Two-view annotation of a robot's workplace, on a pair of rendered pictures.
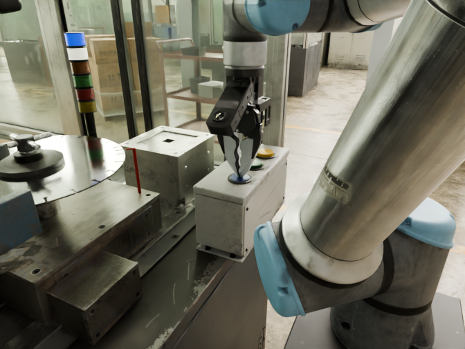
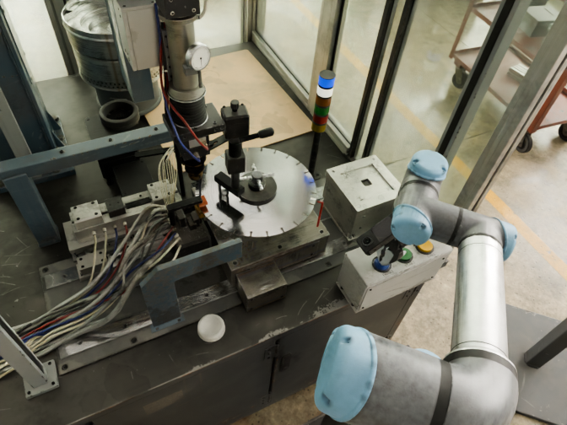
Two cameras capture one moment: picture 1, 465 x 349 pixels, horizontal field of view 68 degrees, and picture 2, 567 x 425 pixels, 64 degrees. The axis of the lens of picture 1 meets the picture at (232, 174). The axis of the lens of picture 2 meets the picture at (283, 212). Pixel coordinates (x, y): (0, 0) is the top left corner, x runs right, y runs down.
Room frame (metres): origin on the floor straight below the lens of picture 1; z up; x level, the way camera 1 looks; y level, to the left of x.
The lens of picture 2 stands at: (-0.09, -0.16, 1.87)
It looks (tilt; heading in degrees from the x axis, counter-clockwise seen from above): 50 degrees down; 33
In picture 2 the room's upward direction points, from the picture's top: 7 degrees clockwise
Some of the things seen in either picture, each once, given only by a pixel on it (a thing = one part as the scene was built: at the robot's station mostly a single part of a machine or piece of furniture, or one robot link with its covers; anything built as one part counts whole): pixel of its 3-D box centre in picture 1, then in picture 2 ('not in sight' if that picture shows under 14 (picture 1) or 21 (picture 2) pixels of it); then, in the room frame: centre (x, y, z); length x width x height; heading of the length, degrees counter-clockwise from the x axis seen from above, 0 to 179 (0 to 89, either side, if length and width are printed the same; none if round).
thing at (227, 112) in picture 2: not in sight; (234, 138); (0.50, 0.38, 1.17); 0.06 x 0.05 x 0.20; 145
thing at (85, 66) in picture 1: (79, 66); (323, 98); (0.88, 0.38, 1.08); 0.05 x 0.04 x 0.03; 64
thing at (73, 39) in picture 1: (75, 39); (326, 78); (0.88, 0.38, 1.14); 0.05 x 0.04 x 0.03; 64
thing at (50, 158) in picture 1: (29, 158); (256, 185); (0.57, 0.37, 0.96); 0.11 x 0.11 x 0.03
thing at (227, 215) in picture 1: (246, 194); (392, 266); (0.69, -0.03, 0.82); 0.28 x 0.11 x 0.15; 154
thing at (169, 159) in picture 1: (170, 165); (361, 198); (0.85, 0.17, 0.82); 0.18 x 0.18 x 0.15; 64
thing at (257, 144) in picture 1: (250, 136); (394, 250); (0.61, -0.03, 0.99); 0.05 x 0.02 x 0.09; 64
